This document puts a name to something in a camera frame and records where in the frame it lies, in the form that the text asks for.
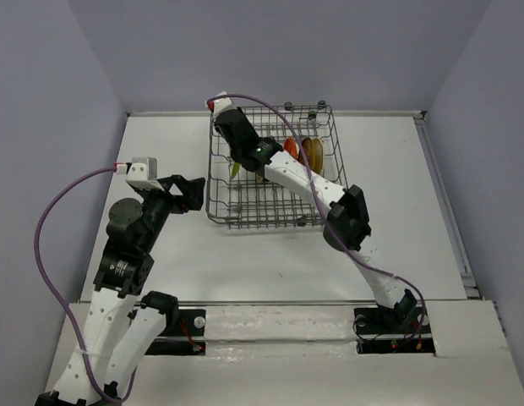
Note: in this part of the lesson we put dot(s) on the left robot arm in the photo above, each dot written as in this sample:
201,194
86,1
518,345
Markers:
123,322

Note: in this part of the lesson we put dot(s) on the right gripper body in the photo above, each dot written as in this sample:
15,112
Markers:
235,153

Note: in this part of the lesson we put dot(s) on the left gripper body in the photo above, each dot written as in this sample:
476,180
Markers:
160,204

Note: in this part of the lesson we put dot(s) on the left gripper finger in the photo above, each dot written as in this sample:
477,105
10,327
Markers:
174,181
193,191

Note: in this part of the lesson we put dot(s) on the base mount plate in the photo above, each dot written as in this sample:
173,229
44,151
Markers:
185,338
376,335

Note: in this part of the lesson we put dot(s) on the grey wire dish rack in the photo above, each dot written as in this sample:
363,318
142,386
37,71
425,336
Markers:
244,203

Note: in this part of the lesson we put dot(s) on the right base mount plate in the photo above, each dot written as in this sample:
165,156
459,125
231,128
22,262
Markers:
376,335

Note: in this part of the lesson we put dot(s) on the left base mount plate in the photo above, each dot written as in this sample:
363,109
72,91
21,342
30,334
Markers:
185,338

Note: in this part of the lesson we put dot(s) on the yellow patterned plate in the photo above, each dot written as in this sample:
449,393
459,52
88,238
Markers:
308,147

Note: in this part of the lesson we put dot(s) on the orange plate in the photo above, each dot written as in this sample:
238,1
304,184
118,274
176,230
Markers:
291,146

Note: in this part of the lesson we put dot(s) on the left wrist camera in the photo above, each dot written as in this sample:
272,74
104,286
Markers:
142,173

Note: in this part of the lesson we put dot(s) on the lime green plate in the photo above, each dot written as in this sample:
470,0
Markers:
235,168

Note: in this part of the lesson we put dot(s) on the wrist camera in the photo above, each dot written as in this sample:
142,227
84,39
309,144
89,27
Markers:
142,173
220,103

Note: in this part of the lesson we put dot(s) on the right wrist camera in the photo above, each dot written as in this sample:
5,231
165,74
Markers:
220,103

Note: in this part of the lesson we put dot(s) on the cream floral plate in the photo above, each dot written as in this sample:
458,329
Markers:
319,156

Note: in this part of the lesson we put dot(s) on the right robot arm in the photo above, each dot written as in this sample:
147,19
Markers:
343,211

